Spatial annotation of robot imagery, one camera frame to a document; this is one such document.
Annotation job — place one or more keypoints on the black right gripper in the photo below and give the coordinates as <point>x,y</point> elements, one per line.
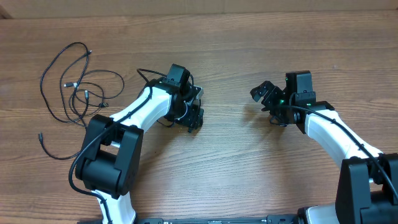
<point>275,98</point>

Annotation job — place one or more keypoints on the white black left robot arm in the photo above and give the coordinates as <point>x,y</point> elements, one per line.
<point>112,146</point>

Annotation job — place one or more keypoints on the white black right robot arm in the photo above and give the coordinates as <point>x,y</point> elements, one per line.
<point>367,185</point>

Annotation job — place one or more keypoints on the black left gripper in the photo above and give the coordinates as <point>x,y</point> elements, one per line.
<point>193,115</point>

